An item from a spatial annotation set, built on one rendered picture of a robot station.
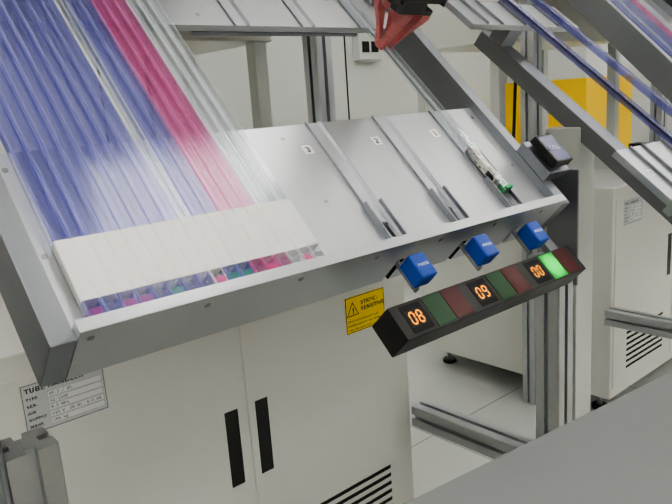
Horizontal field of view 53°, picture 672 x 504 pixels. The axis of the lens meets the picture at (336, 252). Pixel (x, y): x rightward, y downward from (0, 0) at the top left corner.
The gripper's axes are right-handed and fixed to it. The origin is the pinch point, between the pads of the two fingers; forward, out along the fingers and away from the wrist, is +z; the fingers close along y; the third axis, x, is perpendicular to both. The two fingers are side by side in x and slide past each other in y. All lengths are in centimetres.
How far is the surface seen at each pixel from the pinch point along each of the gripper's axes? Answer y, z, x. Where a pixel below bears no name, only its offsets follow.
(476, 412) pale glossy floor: -67, 98, 32
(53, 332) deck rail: 60, 3, 32
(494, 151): -5.3, 3.1, 21.9
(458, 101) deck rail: -7.9, 2.7, 11.2
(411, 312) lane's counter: 25.7, 5.7, 39.3
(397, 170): 14.6, 3.1, 22.2
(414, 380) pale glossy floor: -72, 115, 10
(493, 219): 8.5, 2.0, 33.5
